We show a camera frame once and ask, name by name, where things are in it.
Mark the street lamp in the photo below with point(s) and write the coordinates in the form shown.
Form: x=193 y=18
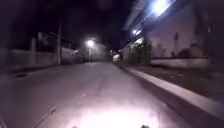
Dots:
x=90 y=45

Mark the bush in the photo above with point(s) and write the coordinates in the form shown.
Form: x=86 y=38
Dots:
x=140 y=53

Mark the grey asphalt road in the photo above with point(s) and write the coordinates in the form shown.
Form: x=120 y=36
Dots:
x=86 y=93

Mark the pole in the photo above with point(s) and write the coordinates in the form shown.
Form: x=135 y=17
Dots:
x=59 y=41

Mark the robot's own part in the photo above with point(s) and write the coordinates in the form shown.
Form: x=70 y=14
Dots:
x=144 y=126

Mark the building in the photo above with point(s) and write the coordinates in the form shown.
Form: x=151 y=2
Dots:
x=176 y=33

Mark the raised pale kerb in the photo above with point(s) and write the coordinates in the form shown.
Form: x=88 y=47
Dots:
x=180 y=95

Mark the pavement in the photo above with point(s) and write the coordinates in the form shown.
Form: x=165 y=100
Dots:
x=186 y=78

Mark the pale wall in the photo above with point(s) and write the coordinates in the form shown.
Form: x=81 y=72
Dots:
x=40 y=57

